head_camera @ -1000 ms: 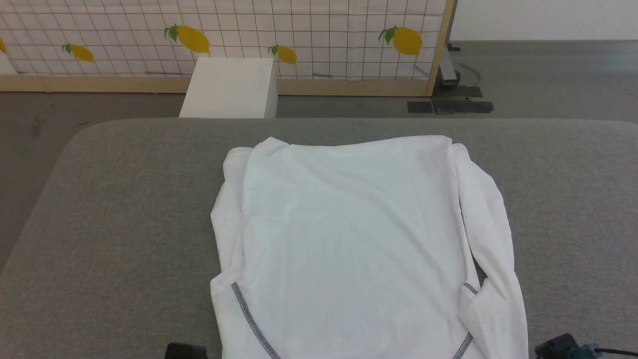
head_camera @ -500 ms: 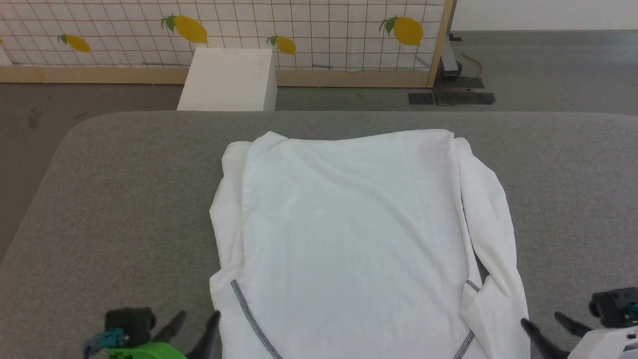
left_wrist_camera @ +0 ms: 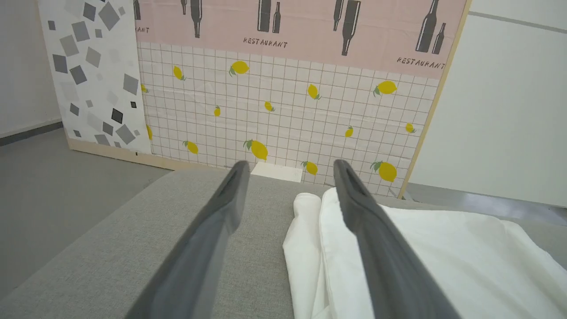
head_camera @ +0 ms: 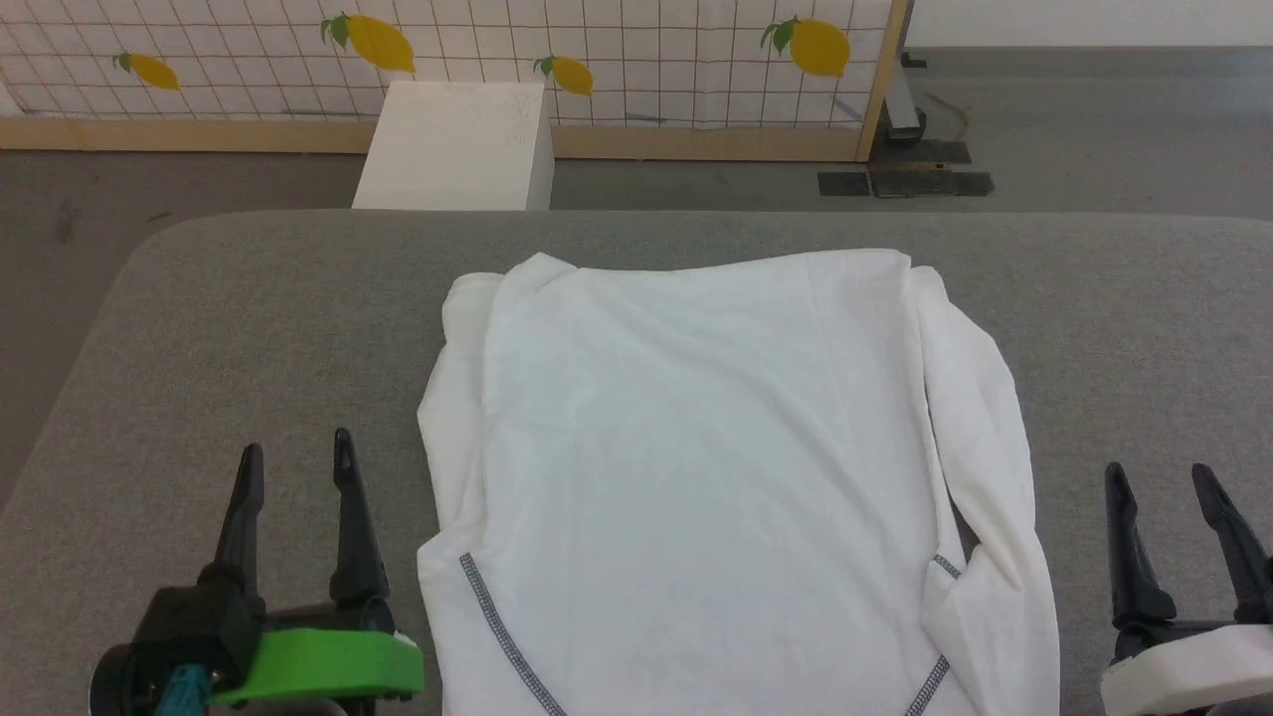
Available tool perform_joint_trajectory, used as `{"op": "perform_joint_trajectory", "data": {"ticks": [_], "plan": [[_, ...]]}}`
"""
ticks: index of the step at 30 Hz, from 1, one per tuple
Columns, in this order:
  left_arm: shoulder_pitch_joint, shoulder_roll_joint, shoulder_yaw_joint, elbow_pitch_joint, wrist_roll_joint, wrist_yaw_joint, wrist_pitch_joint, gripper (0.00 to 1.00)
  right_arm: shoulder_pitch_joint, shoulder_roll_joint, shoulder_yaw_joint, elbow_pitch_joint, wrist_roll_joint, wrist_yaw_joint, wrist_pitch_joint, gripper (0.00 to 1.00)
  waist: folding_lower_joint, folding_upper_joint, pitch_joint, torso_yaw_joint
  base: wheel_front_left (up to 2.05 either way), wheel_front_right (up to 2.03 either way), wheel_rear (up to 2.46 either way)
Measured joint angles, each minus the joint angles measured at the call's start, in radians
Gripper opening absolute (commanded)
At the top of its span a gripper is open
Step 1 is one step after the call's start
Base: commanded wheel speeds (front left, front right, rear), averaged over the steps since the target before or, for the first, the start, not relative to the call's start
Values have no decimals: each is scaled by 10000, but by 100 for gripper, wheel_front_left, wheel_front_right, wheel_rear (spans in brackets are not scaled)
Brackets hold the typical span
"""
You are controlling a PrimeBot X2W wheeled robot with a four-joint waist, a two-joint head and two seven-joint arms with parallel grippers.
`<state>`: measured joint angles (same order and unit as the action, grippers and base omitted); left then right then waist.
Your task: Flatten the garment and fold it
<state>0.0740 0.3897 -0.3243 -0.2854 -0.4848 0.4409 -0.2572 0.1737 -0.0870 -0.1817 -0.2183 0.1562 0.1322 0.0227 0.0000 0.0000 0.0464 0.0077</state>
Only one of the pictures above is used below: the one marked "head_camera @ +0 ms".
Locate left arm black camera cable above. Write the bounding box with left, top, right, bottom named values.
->
left=162, top=666, right=213, bottom=716

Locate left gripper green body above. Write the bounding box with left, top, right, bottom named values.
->
left=90, top=628, right=426, bottom=716

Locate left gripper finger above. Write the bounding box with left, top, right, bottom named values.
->
left=204, top=443, right=267, bottom=590
left=328, top=428, right=391, bottom=608

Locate grey metal partition foot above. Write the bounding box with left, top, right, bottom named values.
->
left=883, top=52, right=929, bottom=147

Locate white rectangular box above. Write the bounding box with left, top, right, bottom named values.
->
left=351, top=80, right=555, bottom=212

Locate thin yellowish floor cable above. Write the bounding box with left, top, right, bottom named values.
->
left=925, top=92, right=972, bottom=142

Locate grey fabric covered table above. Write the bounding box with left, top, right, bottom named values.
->
left=0, top=209, right=1273, bottom=716

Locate white long sleeve garment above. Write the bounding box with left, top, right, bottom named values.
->
left=416, top=249, right=1061, bottom=716

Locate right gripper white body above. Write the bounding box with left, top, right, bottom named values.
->
left=1099, top=619, right=1273, bottom=716

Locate long black floor tape strip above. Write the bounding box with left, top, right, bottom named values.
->
left=869, top=170, right=995, bottom=199

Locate lemon print partition screen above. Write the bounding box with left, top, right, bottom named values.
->
left=0, top=0, right=911, bottom=163

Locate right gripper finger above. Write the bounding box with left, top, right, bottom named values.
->
left=1104, top=462, right=1178, bottom=627
left=1191, top=463, right=1273, bottom=624

